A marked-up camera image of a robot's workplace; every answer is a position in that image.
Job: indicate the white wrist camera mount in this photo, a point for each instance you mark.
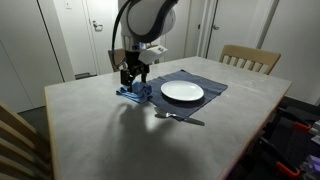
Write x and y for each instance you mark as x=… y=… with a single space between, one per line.
x=153 y=53

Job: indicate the silver metal blocks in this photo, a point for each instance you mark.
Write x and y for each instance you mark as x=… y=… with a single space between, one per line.
x=316 y=131

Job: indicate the aluminium extrusion rail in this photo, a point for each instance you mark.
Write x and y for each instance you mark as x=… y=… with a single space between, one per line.
x=313 y=163

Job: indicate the blue towel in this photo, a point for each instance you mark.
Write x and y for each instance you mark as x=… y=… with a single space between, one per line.
x=136 y=91

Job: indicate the white light switch plate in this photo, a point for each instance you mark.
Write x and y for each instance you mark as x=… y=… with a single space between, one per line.
x=68 y=4

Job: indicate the small black door latch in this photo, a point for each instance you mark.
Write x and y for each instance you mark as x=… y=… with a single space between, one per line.
x=198 y=26

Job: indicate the white door with lever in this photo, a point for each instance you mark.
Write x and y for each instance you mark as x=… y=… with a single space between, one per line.
x=103 y=50

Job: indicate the dark blue placemat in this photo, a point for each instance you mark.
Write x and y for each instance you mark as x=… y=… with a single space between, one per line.
x=213 y=88

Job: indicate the white round plate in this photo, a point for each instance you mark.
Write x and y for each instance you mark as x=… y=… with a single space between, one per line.
x=181 y=90

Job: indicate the metal spoon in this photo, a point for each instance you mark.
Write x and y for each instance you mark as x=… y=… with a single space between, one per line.
x=180 y=116

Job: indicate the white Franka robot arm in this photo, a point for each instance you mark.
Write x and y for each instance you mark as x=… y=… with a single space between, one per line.
x=146 y=16

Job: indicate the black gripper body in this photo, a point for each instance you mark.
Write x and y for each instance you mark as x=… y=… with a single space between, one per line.
x=134 y=63

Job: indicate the wooden slat-back chair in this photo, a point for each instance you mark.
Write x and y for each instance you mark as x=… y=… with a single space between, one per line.
x=16 y=133
x=250 y=53
x=115 y=58

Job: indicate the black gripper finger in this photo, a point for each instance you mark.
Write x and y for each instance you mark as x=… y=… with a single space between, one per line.
x=145 y=75
x=125 y=76

